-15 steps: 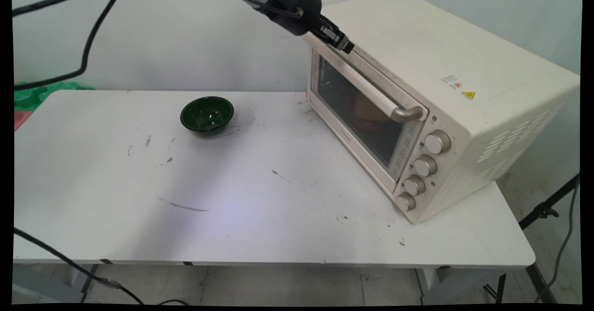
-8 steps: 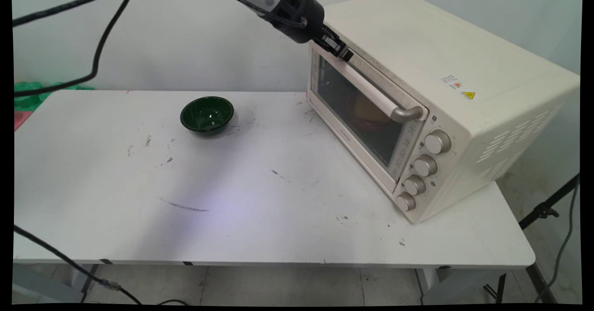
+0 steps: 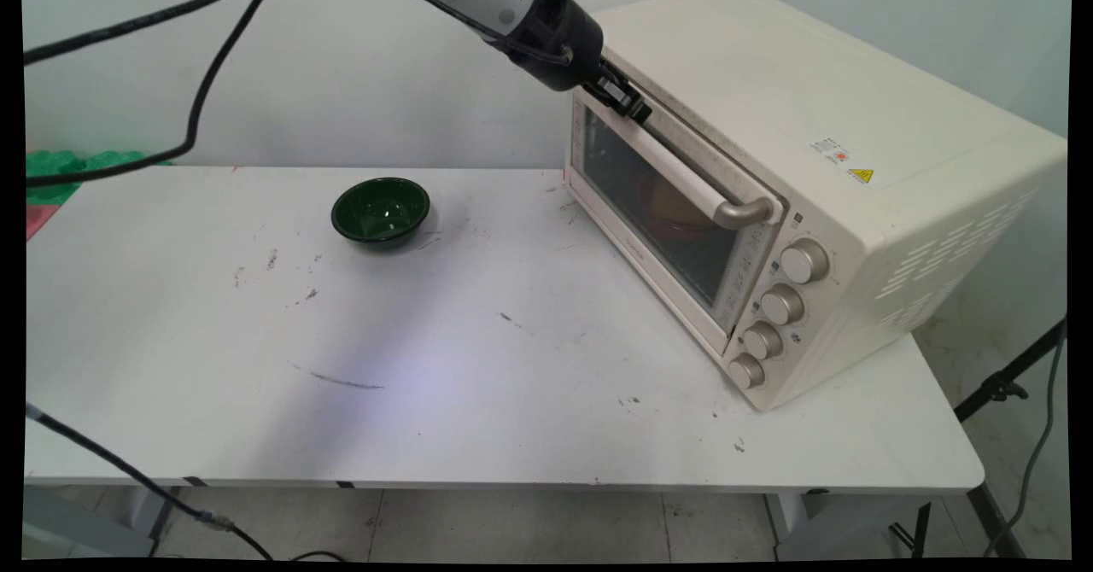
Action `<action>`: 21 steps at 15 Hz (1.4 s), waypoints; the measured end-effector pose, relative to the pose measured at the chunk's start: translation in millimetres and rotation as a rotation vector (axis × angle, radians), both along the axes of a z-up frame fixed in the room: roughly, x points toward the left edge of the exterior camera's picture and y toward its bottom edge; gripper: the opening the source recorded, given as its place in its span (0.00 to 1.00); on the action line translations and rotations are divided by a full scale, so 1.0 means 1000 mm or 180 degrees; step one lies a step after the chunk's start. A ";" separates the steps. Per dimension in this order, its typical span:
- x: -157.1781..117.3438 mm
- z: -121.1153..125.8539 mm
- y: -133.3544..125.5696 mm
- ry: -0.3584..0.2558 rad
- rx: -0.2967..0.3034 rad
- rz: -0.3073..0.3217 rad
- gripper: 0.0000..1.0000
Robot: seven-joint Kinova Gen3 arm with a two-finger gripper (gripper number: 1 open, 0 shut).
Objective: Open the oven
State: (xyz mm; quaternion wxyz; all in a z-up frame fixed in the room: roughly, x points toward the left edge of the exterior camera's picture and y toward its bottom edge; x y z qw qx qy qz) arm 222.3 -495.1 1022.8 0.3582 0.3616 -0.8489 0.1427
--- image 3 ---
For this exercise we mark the black tripod stand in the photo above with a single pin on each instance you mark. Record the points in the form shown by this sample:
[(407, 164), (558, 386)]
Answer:
[(1008, 380)]

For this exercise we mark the white table leg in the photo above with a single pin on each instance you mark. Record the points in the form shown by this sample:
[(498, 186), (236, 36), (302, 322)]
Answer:
[(845, 525), (94, 521)]

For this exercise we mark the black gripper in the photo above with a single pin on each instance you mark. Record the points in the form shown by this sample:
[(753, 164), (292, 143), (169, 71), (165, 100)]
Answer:
[(559, 34)]

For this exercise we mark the large silver oven knob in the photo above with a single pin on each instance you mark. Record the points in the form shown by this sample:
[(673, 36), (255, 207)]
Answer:
[(803, 261)]

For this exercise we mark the cream toaster oven body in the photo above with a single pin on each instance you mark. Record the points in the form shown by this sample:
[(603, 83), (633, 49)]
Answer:
[(837, 179)]

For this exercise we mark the dark green bowl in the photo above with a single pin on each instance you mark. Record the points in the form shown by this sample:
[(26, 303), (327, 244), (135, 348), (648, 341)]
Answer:
[(381, 209)]

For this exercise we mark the red sheet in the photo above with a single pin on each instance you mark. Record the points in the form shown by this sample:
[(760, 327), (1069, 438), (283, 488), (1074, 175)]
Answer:
[(36, 220)]

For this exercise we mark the white label sticker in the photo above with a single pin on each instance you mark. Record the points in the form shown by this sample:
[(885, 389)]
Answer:
[(830, 150)]

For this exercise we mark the yellow warning sticker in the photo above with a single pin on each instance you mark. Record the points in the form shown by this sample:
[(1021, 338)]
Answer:
[(860, 176)]

